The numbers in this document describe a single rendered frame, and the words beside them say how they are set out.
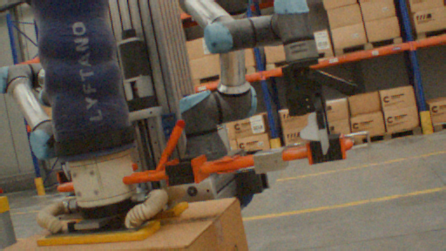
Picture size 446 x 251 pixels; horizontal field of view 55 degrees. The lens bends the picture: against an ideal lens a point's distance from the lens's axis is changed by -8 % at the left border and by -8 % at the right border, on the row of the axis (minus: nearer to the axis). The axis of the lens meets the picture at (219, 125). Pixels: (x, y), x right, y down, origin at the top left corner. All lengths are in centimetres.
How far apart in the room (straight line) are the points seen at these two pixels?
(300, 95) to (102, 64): 50
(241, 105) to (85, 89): 63
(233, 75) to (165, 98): 36
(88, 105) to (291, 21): 53
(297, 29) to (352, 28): 715
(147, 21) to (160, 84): 26
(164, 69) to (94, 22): 65
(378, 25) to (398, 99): 133
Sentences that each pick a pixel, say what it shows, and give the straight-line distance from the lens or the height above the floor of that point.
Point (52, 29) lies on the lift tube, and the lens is 120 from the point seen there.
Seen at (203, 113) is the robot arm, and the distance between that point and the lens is 157.
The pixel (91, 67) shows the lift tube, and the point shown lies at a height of 137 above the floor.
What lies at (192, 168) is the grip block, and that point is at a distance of 109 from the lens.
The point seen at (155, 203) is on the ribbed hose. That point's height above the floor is 102.
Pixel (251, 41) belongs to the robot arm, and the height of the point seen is 135.
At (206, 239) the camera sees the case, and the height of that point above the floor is 92.
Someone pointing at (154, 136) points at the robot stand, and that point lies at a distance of 174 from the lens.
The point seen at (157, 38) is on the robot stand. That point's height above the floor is 152.
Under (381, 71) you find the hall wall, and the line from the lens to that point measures 944.
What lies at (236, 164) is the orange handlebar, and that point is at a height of 107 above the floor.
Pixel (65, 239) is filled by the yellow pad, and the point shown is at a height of 96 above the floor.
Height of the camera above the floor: 122
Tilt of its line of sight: 3 degrees down
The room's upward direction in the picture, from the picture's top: 12 degrees counter-clockwise
